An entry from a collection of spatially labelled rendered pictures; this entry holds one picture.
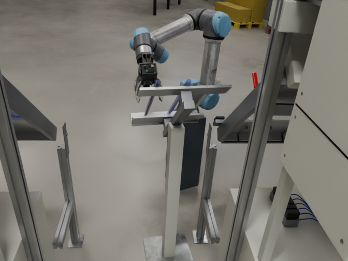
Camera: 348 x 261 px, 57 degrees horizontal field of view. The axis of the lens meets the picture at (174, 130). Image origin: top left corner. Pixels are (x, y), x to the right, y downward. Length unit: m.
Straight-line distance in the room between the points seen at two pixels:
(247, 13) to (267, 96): 6.49
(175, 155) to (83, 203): 0.97
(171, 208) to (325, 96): 1.07
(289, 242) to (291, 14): 0.75
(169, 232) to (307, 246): 0.74
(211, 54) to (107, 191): 1.15
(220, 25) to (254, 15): 5.76
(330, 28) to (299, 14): 0.14
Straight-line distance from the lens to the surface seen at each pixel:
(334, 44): 0.69
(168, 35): 1.67
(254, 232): 1.20
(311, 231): 1.29
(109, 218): 2.07
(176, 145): 1.36
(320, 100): 0.71
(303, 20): 0.84
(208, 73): 1.78
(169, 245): 1.78
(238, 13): 7.22
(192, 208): 2.14
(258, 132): 0.93
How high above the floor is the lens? 1.47
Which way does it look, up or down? 30 degrees down
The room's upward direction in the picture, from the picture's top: 4 degrees clockwise
